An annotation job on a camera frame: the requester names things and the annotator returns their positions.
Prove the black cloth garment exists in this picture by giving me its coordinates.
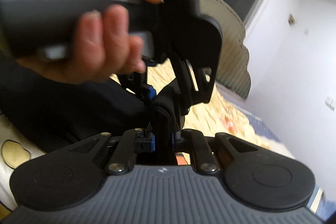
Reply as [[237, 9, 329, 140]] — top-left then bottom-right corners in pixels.
[[0, 50, 185, 154]]

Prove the person's left hand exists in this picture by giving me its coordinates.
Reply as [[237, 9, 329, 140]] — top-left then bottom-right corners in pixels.
[[16, 0, 163, 84]]

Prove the yellow carrot print bedspread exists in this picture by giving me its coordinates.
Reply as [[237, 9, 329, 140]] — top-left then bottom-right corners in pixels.
[[0, 66, 324, 217]]

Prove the olive green padded headboard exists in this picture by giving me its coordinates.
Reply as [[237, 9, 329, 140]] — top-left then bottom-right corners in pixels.
[[199, 0, 251, 100]]

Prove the white wall switch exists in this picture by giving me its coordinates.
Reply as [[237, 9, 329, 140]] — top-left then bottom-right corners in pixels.
[[288, 14, 295, 26]]

